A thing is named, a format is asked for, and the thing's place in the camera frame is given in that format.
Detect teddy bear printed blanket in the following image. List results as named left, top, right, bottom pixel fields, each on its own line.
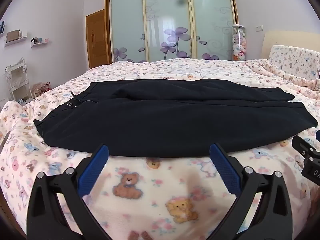
left=0, top=58, right=320, bottom=240

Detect clear tube of plush toys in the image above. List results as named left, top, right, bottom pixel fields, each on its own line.
left=232, top=24, right=248, bottom=61

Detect teddy bear printed pillow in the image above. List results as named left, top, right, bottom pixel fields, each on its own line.
left=268, top=44, right=320, bottom=80

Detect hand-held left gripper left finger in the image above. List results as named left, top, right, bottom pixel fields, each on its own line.
left=26, top=144, right=112, bottom=240

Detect black pants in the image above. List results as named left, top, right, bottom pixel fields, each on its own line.
left=34, top=79, right=318, bottom=158

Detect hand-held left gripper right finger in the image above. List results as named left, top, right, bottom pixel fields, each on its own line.
left=209, top=143, right=293, bottom=240

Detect white wall shelf with trinkets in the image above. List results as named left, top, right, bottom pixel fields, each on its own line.
left=30, top=37, right=48, bottom=48

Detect white rack with plastic cover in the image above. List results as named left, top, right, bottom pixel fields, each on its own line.
left=4, top=57, right=33, bottom=103

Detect white wall shelf with box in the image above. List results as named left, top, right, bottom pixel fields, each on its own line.
left=4, top=29, right=28, bottom=47

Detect frosted floral sliding-door wardrobe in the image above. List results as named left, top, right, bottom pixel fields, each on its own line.
left=105, top=0, right=239, bottom=64

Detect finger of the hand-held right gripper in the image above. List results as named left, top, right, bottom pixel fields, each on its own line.
left=292, top=129, right=320, bottom=157

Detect beige headboard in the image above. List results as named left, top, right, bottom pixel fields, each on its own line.
left=260, top=30, right=320, bottom=60

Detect wooden door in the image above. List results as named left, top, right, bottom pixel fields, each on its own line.
left=85, top=9, right=113, bottom=70

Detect brown box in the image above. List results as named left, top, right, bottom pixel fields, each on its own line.
left=6, top=29, right=21, bottom=43

